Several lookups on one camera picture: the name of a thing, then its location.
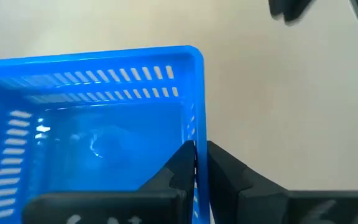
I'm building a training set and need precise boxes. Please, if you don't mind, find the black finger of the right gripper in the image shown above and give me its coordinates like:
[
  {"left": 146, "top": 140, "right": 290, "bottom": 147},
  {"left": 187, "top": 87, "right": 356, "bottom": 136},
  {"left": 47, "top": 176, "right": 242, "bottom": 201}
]
[
  {"left": 283, "top": 0, "right": 315, "bottom": 24},
  {"left": 268, "top": 0, "right": 285, "bottom": 17}
]

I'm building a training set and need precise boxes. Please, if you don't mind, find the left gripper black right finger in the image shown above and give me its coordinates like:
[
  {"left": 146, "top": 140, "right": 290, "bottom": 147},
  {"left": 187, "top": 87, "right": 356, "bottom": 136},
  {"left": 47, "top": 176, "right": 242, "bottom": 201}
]
[{"left": 206, "top": 140, "right": 358, "bottom": 224}]

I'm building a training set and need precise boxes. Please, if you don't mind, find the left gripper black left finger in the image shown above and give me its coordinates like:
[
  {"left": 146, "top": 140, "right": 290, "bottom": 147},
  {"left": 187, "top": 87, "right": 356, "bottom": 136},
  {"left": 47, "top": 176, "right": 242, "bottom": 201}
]
[{"left": 22, "top": 139, "right": 198, "bottom": 224}]

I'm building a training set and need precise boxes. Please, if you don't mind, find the blue slotted plastic basket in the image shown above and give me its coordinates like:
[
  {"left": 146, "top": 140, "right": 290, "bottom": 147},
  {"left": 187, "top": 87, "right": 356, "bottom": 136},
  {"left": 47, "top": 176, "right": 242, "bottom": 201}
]
[{"left": 0, "top": 45, "right": 213, "bottom": 224}]

